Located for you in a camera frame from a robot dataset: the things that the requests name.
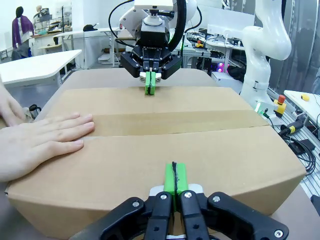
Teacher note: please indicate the black power adapter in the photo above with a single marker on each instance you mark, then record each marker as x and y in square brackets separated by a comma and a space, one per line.
[303, 146]

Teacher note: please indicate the small red stop button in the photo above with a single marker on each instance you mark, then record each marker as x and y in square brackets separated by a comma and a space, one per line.
[199, 44]

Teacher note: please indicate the white flat panel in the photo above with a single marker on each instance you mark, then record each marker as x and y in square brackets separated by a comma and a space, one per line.
[232, 20]

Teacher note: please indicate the large white table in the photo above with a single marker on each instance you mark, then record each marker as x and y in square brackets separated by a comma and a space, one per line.
[37, 65]

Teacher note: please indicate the white neighbour station robot arm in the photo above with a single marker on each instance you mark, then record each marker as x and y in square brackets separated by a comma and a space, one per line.
[257, 62]

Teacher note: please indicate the black cap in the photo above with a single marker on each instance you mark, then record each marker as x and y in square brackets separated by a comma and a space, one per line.
[87, 28]

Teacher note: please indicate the small yellow object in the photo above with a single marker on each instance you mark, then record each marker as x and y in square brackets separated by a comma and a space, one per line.
[305, 97]

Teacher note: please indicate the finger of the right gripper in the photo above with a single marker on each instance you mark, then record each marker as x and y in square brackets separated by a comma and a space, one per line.
[172, 65]
[130, 62]

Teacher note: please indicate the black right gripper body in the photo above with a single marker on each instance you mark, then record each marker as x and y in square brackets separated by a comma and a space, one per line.
[153, 40]

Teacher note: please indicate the mannequin with purple shawl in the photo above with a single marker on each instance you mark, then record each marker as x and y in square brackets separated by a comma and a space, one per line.
[17, 30]

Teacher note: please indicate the brown cardboard box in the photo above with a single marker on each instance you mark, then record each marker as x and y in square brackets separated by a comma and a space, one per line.
[175, 147]

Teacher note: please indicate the person's right hand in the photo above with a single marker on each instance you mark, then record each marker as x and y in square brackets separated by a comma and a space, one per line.
[32, 145]

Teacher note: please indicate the brown packing tape strip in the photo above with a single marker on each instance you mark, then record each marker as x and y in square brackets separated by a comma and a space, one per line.
[175, 122]

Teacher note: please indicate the small white side table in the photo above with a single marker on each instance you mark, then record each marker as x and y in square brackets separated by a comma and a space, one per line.
[307, 110]

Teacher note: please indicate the computer with pink lights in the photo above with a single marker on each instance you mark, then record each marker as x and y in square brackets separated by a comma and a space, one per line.
[220, 67]

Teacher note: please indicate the yellow emergency stop box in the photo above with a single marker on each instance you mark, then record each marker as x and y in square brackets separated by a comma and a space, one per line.
[280, 108]

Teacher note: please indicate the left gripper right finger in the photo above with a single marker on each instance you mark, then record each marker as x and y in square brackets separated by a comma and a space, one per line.
[195, 212]

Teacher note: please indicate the white height-adjustable desk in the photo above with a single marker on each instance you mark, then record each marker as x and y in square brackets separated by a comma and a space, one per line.
[105, 30]

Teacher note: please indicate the white equipment box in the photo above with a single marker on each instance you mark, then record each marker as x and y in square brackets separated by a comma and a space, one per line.
[227, 80]

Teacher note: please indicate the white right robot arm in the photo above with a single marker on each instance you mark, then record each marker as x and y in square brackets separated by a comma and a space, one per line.
[130, 20]

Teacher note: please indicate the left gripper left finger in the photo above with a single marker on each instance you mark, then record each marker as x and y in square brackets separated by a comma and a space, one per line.
[160, 212]

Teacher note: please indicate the person's left hand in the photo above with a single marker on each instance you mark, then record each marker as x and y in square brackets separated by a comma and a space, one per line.
[8, 107]

